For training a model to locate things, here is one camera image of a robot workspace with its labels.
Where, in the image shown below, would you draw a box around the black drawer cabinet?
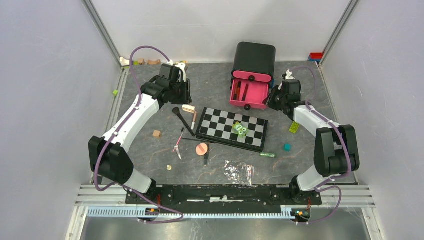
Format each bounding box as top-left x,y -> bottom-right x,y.
231,41 -> 276,88

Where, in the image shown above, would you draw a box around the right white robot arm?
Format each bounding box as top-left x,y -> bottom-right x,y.
265,69 -> 360,204

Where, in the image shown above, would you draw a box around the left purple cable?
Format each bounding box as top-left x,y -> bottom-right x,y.
93,45 -> 185,225

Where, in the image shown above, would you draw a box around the white toy block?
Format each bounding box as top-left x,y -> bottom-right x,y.
119,57 -> 131,67

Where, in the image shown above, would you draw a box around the black eyeliner pencil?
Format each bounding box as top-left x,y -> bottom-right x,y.
204,142 -> 210,166

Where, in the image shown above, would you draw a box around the dark red pencil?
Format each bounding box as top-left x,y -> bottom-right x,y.
233,81 -> 242,101

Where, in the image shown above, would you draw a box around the green owl toy block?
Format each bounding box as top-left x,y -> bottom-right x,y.
232,121 -> 248,138

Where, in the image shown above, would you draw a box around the brown wooden cube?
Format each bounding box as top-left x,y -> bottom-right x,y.
152,130 -> 162,139

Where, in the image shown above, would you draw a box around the wooden arch block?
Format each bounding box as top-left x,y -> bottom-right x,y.
146,59 -> 162,65

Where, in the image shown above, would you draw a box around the purple cable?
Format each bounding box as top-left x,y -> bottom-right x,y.
288,66 -> 353,225
93,45 -> 185,225

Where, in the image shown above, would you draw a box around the green lego brick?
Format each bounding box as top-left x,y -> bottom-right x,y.
289,121 -> 300,134

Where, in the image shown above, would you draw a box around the green tube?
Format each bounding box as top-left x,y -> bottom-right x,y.
259,152 -> 276,158

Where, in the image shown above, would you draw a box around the red lip gloss tube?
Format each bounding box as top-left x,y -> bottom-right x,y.
241,84 -> 249,102

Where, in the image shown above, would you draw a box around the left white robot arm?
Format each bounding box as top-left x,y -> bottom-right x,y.
88,61 -> 192,204

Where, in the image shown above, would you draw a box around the clear plastic wrapper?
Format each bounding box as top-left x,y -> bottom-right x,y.
224,160 -> 255,186

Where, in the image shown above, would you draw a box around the black white chessboard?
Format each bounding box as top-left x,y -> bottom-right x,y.
195,107 -> 269,153

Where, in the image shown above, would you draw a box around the beige white makeup pen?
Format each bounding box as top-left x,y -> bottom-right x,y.
190,111 -> 198,130

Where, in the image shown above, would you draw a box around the round pink powder puff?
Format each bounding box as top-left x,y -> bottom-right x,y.
195,142 -> 209,156

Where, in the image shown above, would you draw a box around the red blue blocks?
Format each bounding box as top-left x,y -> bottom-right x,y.
308,52 -> 324,63

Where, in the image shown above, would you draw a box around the white lego brick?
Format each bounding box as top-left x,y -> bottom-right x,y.
182,104 -> 196,114

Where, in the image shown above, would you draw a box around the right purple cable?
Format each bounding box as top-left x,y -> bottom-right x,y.
288,66 -> 353,225

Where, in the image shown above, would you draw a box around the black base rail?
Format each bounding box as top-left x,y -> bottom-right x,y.
146,184 -> 322,215

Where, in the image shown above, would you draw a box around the black makeup brush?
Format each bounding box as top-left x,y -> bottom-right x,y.
172,107 -> 196,137

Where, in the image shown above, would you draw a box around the pink lip gloss wand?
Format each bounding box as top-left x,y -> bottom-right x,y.
172,127 -> 185,160

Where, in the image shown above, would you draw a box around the teal cube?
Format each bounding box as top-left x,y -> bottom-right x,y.
283,143 -> 292,152

